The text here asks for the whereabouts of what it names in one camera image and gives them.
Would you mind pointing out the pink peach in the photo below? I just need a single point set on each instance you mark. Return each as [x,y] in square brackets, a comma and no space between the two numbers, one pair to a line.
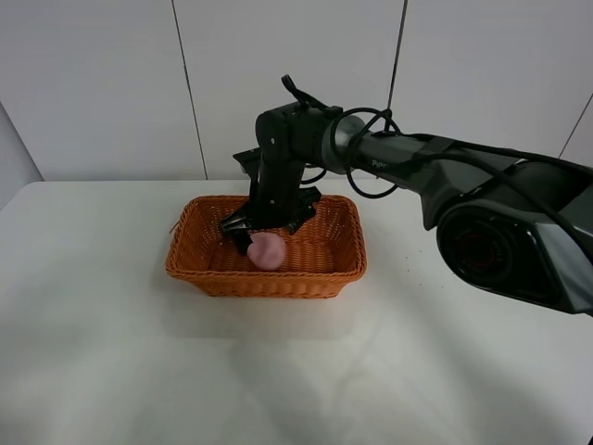
[266,251]

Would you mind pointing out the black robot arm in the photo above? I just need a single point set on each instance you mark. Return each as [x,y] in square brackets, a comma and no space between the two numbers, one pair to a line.
[511,223]

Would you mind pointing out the orange wicker basket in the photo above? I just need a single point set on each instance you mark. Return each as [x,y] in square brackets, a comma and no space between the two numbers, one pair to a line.
[324,255]

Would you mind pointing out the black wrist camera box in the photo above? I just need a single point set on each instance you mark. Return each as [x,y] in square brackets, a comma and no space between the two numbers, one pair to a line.
[249,161]

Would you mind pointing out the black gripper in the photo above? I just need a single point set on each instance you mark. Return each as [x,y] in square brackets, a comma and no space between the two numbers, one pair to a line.
[276,200]

